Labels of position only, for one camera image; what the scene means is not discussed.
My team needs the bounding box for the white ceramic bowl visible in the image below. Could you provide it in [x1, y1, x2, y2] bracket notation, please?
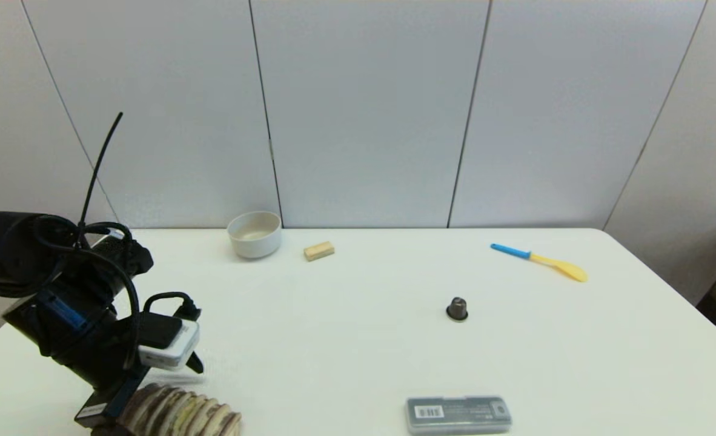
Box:
[227, 211, 283, 260]

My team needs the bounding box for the blue-handled yellow spatula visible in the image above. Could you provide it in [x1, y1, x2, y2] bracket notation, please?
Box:
[490, 243, 588, 283]

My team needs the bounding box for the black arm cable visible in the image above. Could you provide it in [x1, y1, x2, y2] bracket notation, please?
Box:
[31, 111, 202, 371]

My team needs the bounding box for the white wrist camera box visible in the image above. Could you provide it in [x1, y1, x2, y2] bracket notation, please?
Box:
[138, 311, 201, 371]

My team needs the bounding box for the twisted brown long bread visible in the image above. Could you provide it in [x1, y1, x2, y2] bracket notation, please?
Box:
[119, 385, 242, 436]

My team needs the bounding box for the grey plastic case with barcode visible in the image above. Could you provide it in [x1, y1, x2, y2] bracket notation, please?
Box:
[405, 395, 512, 435]

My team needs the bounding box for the small tan wafer block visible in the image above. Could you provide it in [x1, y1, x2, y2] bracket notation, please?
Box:
[303, 241, 336, 262]

